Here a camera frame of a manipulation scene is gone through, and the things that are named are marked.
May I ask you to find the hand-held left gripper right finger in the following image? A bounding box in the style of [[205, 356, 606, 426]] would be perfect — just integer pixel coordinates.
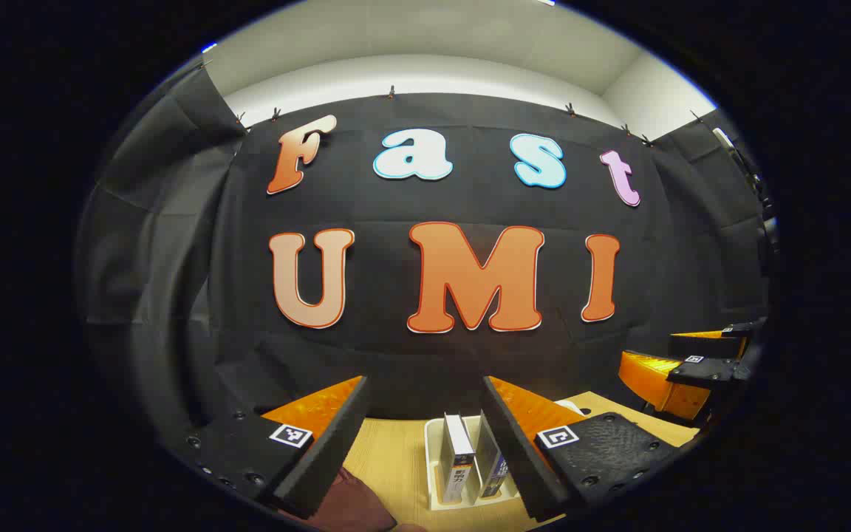
[[481, 375, 683, 522]]

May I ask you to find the black backdrop cloth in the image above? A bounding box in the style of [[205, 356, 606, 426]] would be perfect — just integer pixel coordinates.
[[75, 63, 773, 474]]

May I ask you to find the white plastic bookshelf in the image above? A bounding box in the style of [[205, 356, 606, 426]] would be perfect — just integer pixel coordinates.
[[424, 399, 589, 512]]

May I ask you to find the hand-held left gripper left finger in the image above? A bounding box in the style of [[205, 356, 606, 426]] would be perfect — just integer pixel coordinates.
[[182, 375, 372, 520]]

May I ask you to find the grey book with white spine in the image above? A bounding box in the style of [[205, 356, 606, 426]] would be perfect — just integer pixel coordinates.
[[440, 414, 477, 505]]

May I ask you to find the maroon schoolbag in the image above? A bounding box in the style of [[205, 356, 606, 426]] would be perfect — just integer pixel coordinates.
[[298, 465, 398, 532]]

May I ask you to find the book with blue spine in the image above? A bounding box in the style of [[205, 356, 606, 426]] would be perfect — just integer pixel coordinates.
[[475, 429, 510, 500]]

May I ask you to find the row of small cloth clips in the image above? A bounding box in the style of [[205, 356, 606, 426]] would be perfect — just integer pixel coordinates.
[[196, 59, 703, 145]]

